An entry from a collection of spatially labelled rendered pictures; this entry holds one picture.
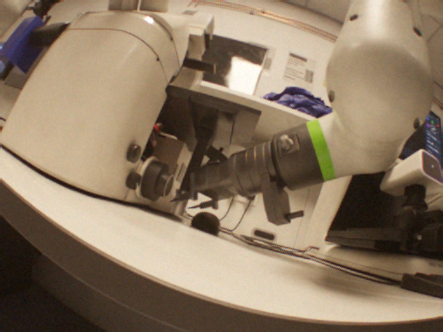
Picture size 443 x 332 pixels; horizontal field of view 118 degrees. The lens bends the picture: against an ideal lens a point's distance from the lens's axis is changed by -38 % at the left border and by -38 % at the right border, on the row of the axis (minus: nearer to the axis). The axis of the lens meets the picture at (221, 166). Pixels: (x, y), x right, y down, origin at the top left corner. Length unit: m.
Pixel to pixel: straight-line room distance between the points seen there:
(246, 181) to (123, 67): 0.22
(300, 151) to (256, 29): 1.52
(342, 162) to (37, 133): 0.36
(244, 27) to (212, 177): 1.50
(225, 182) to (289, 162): 0.10
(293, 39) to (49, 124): 1.67
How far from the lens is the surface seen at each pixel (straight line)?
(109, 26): 0.30
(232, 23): 1.76
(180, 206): 0.40
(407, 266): 0.41
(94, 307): 1.23
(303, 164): 0.28
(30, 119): 0.28
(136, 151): 0.27
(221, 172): 0.33
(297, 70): 1.52
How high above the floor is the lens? 0.78
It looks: 14 degrees up
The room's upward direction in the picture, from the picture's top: 19 degrees clockwise
